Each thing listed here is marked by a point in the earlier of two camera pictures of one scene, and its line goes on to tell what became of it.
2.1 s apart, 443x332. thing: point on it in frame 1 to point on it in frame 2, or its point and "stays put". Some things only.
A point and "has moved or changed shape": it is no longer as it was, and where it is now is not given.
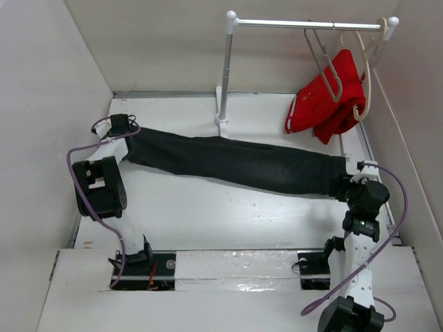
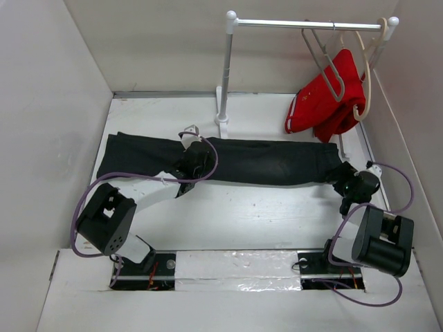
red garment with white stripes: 325,104 stays put
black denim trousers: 261,166 has moved or changed shape
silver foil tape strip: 237,270 stays put
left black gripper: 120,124 to 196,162
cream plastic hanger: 365,46 stays put
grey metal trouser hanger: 319,66 stays put
